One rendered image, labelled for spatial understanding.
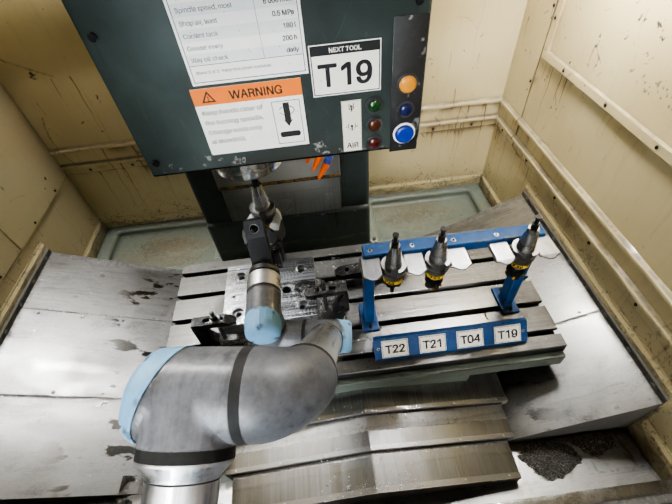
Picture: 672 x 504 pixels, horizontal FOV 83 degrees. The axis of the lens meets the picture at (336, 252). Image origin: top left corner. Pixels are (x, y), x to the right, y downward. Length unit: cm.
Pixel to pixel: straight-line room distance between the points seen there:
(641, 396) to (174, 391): 123
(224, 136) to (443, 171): 159
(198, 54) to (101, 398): 127
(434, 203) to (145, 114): 168
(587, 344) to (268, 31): 126
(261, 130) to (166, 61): 15
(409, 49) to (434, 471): 106
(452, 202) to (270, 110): 162
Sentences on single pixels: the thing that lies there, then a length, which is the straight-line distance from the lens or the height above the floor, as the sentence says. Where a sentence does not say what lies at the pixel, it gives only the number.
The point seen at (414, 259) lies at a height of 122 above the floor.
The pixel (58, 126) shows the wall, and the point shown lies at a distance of 203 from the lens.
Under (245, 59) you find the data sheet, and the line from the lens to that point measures 58.
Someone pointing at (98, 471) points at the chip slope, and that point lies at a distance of 153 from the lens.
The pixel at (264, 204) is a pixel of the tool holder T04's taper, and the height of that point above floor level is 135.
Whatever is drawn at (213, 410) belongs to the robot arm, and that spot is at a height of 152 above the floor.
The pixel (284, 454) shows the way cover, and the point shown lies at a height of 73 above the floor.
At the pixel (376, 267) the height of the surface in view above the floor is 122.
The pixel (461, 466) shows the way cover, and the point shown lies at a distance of 129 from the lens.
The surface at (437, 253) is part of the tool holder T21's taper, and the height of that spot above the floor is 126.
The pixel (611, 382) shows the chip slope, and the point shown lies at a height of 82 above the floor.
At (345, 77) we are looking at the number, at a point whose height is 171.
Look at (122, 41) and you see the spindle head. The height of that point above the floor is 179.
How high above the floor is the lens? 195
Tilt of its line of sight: 48 degrees down
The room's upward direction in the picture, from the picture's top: 6 degrees counter-clockwise
